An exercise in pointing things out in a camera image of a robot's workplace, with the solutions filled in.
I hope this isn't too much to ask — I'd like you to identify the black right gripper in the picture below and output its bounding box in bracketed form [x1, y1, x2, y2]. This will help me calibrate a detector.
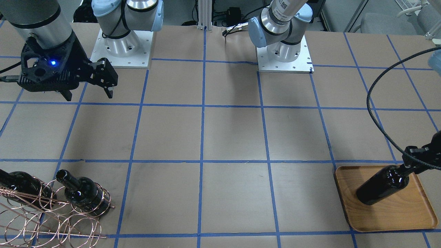
[19, 33, 118, 102]

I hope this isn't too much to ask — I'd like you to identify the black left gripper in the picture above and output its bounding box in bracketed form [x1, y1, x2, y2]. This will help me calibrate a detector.
[402, 130, 441, 174]

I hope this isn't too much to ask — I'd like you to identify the dark wine bottle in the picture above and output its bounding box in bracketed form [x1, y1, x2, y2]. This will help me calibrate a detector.
[356, 164, 414, 206]
[55, 169, 111, 217]
[0, 169, 53, 209]

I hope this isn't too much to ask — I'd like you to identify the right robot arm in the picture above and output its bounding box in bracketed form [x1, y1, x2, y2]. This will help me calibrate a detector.
[1, 0, 164, 101]

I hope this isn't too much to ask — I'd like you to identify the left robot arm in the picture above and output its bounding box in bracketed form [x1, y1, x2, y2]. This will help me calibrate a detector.
[406, 49, 441, 175]

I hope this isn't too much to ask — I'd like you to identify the wooden tray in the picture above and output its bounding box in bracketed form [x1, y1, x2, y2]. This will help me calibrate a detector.
[335, 165, 439, 232]

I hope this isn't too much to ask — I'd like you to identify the black power adapter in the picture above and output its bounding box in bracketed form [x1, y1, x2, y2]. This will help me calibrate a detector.
[226, 7, 242, 23]

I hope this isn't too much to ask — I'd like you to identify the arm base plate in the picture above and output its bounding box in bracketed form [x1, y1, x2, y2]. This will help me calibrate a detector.
[90, 30, 156, 69]
[256, 36, 315, 74]

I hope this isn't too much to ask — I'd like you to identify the black braided cable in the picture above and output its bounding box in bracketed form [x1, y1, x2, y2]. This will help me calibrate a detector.
[367, 47, 441, 171]

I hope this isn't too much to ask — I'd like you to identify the copper wire bottle basket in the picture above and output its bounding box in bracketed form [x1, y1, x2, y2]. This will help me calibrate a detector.
[1, 185, 114, 248]

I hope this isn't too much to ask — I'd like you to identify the aluminium frame post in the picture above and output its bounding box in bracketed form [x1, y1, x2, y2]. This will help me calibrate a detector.
[197, 0, 213, 32]

